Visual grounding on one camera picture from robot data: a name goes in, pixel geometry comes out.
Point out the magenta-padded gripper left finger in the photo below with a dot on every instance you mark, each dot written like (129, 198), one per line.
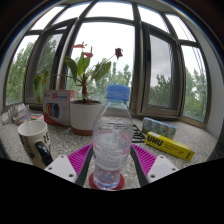
(61, 166)

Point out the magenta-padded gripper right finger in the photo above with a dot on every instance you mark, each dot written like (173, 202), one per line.
(163, 166)

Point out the clear blue-capped water bottle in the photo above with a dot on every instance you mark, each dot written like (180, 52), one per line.
(111, 146)

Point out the yellow glue box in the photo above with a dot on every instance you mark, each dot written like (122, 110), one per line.
(170, 146)

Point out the light blue box pack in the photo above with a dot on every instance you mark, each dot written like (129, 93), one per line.
(159, 128)

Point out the cream printed mug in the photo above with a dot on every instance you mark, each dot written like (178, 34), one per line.
(33, 140)

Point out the black mesh mat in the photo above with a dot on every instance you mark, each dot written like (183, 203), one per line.
(138, 135)

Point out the flat round red coaster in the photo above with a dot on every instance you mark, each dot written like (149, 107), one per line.
(120, 184)

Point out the flowering plant in white pot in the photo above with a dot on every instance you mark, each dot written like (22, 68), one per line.
(85, 116)

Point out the dark book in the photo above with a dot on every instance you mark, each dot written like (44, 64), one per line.
(36, 117)

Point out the red and white carton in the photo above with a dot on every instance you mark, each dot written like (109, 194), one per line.
(55, 108)

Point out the brown framed window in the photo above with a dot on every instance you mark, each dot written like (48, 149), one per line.
(138, 66)

